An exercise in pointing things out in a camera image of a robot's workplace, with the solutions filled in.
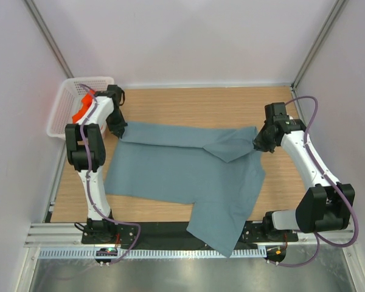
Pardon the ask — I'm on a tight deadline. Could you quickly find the aluminium frame rail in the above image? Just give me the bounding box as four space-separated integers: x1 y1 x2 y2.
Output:
24 223 82 248

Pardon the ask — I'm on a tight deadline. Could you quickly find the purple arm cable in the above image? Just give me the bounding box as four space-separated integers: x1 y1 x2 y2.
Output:
275 96 360 268
78 83 141 265

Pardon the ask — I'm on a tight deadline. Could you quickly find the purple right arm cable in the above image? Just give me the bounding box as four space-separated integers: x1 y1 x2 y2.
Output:
275 96 360 268

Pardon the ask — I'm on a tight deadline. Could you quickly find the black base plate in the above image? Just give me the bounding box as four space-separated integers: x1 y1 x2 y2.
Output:
74 220 298 251

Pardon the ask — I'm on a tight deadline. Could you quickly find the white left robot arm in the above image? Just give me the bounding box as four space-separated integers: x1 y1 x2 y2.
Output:
64 84 141 245

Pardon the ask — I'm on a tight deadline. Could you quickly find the slotted grey cable duct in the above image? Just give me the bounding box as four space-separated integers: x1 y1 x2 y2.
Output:
39 246 266 260

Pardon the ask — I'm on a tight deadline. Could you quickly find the grey-blue t shirt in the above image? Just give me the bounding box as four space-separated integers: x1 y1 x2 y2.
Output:
104 122 265 257

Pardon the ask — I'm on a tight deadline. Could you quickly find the white plastic basket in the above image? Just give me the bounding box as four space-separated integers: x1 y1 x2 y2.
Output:
46 76 114 140

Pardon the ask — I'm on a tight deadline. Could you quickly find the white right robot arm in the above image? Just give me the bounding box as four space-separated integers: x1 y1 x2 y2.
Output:
253 102 355 234

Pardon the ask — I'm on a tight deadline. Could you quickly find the orange t shirt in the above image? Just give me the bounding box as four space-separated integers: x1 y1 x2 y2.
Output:
72 93 93 123

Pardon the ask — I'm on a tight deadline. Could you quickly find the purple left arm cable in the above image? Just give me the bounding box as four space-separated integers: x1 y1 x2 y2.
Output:
78 83 141 265

